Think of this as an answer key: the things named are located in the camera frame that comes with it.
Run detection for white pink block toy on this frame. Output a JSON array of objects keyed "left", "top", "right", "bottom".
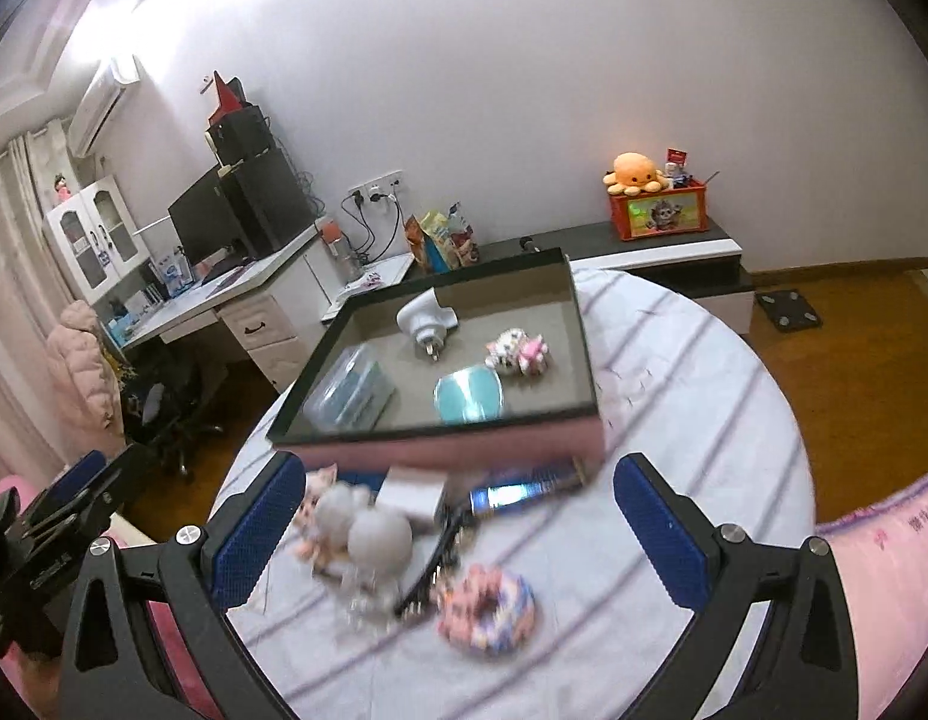
[{"left": 485, "top": 328, "right": 549, "bottom": 376}]

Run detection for green yellow snack bag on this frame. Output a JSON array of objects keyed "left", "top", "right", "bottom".
[{"left": 419, "top": 210, "right": 457, "bottom": 271}]

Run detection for white desk with drawers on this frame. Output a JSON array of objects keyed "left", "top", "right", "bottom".
[{"left": 107, "top": 221, "right": 352, "bottom": 395}]

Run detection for grey-haired doll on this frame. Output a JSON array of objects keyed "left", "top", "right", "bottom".
[{"left": 295, "top": 465, "right": 416, "bottom": 627}]

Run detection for brown snack bag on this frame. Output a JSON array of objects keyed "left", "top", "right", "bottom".
[{"left": 404, "top": 216, "right": 435, "bottom": 271}]

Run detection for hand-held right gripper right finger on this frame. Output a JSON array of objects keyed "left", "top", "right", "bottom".
[{"left": 612, "top": 454, "right": 863, "bottom": 720}]

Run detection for clear plastic case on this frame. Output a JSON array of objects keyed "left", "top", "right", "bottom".
[{"left": 303, "top": 349, "right": 397, "bottom": 432}]

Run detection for white wall power outlet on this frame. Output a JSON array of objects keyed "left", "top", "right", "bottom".
[{"left": 348, "top": 171, "right": 405, "bottom": 203}]

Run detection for orange printed storage box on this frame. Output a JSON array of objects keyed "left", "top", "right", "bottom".
[{"left": 610, "top": 181, "right": 709, "bottom": 241}]

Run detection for beige curtain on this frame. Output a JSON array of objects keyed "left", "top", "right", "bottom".
[{"left": 0, "top": 116, "right": 82, "bottom": 481}]

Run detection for white plug adapter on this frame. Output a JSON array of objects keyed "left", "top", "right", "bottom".
[{"left": 396, "top": 287, "right": 461, "bottom": 362}]

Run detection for pink block donut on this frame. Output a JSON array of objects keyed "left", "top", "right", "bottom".
[{"left": 434, "top": 564, "right": 538, "bottom": 657}]

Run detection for black monitor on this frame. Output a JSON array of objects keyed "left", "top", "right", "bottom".
[{"left": 167, "top": 163, "right": 244, "bottom": 267}]

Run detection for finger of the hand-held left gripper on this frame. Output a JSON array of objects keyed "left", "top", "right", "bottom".
[
  {"left": 32, "top": 444, "right": 165, "bottom": 563},
  {"left": 17, "top": 450, "right": 110, "bottom": 533}
]

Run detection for black white low cabinet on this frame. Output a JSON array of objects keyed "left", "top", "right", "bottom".
[{"left": 475, "top": 217, "right": 756, "bottom": 335}]

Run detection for pink embroidered quilt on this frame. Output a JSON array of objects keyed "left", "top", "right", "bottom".
[{"left": 813, "top": 465, "right": 928, "bottom": 720}]

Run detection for white glass-door cabinet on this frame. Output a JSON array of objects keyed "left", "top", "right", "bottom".
[{"left": 42, "top": 175, "right": 151, "bottom": 301}]

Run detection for black speaker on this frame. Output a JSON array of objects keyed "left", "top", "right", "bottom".
[{"left": 205, "top": 106, "right": 274, "bottom": 166}]

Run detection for blue white box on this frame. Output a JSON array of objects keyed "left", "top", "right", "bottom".
[{"left": 152, "top": 253, "right": 191, "bottom": 297}]

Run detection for teal round compact mirror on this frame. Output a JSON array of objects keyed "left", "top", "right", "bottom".
[{"left": 434, "top": 366, "right": 504, "bottom": 422}]

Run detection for black office chair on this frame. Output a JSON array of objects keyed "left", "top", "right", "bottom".
[{"left": 122, "top": 360, "right": 225, "bottom": 481}]

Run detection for pink box with black inside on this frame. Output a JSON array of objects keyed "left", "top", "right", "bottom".
[{"left": 265, "top": 247, "right": 606, "bottom": 477}]

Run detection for pink padded jacket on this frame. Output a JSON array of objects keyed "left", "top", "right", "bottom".
[{"left": 45, "top": 300, "right": 127, "bottom": 451}]

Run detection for orange octopus plush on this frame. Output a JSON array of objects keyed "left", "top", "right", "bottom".
[{"left": 603, "top": 152, "right": 671, "bottom": 196}]

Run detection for black power cables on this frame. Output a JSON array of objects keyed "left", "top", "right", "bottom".
[{"left": 340, "top": 195, "right": 401, "bottom": 263}]

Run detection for white charger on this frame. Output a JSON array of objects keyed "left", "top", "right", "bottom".
[{"left": 374, "top": 467, "right": 448, "bottom": 526}]

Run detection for white air conditioner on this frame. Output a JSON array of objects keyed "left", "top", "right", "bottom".
[{"left": 65, "top": 56, "right": 142, "bottom": 155}]

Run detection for shiny blue tube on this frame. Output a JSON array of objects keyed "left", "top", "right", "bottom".
[{"left": 468, "top": 457, "right": 589, "bottom": 517}]

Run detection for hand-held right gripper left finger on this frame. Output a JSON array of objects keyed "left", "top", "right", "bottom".
[{"left": 57, "top": 452, "right": 307, "bottom": 720}]

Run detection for black bathroom scale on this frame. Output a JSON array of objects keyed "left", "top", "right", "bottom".
[{"left": 756, "top": 289, "right": 821, "bottom": 335}]

